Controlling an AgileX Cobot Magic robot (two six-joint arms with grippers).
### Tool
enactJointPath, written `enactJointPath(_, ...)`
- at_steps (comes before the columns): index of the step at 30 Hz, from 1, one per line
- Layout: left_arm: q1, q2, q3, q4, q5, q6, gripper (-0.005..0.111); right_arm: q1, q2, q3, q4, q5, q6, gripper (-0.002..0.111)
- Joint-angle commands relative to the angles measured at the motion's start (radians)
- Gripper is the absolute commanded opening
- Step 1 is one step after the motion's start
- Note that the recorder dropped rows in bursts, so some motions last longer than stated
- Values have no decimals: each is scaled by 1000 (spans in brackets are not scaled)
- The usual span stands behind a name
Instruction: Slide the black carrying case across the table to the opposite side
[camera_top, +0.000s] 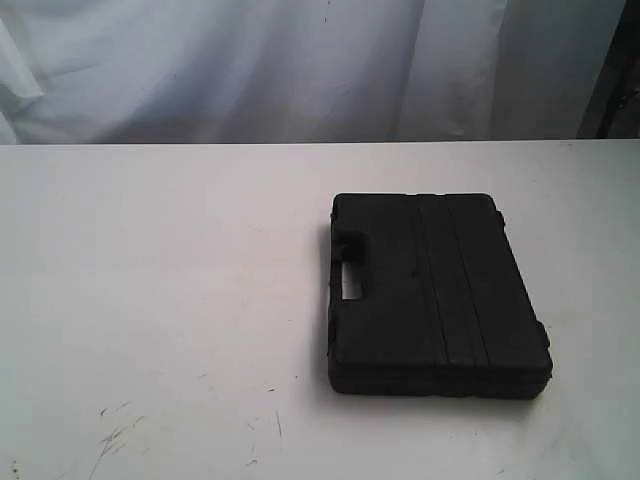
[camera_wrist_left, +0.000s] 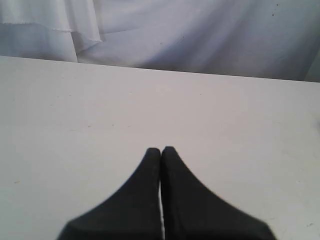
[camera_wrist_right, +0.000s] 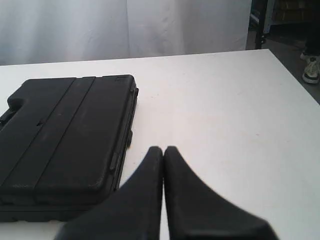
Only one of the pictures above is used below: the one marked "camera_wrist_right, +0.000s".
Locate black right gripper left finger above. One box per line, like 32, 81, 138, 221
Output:
55, 146, 164, 240

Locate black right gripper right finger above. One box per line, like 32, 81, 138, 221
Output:
164, 146, 278, 240

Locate black plastic tool case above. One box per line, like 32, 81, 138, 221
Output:
0, 74, 139, 223

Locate white and black sneaker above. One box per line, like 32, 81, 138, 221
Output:
300, 51, 320, 84

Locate white backdrop curtain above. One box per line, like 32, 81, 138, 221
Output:
0, 0, 252, 65

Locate black metal stand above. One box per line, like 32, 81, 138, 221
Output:
255, 0, 268, 50

